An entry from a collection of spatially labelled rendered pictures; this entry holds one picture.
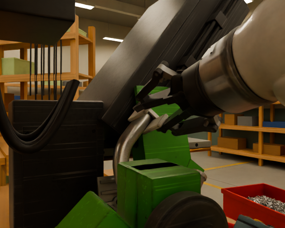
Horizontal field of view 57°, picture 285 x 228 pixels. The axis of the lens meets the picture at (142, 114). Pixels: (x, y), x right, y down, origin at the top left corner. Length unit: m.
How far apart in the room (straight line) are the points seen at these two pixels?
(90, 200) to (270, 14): 0.21
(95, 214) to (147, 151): 0.34
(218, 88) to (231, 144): 6.53
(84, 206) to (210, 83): 0.18
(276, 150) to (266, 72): 5.97
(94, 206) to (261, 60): 0.18
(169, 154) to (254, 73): 0.34
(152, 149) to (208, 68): 0.28
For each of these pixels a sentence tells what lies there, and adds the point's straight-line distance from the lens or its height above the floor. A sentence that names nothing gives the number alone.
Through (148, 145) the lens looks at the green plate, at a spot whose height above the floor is 1.15.
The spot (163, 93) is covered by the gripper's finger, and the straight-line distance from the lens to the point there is 0.42.
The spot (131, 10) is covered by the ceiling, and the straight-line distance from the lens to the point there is 9.07.
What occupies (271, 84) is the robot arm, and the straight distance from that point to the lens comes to 0.26.
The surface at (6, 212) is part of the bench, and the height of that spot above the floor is 0.88.
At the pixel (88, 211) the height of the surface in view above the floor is 1.14.
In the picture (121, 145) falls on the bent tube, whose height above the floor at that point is 1.16.
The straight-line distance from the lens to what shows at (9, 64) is 3.73.
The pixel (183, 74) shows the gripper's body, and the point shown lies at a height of 1.27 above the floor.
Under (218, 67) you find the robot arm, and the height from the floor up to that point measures 1.26.
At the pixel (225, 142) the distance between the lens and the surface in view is 6.92.
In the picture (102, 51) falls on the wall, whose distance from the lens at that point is 10.56.
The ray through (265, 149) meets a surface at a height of 0.36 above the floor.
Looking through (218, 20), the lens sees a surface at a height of 1.44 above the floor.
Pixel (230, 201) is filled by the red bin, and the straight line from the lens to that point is 1.07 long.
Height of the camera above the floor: 1.22
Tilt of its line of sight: 1 degrees down
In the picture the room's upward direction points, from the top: straight up
